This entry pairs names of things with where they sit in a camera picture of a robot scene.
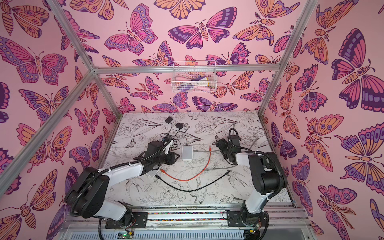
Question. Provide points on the black power adapter left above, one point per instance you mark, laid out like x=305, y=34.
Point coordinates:
x=169, y=120

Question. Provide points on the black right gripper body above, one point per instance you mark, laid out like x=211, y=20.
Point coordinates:
x=221, y=147

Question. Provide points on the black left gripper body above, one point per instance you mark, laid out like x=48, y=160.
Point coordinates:
x=168, y=159

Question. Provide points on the black power adapter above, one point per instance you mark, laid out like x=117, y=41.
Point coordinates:
x=169, y=120
x=179, y=125

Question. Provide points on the black power adapter right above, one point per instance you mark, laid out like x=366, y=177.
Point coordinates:
x=179, y=125

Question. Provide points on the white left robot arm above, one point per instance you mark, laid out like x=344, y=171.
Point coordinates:
x=87, y=197

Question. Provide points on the white network switch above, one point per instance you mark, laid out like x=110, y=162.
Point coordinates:
x=187, y=153
x=153, y=173

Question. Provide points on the white wire basket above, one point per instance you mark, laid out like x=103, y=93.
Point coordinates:
x=194, y=76

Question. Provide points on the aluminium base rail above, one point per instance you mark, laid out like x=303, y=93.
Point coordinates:
x=211, y=223

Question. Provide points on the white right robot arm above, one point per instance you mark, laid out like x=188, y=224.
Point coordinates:
x=267, y=174

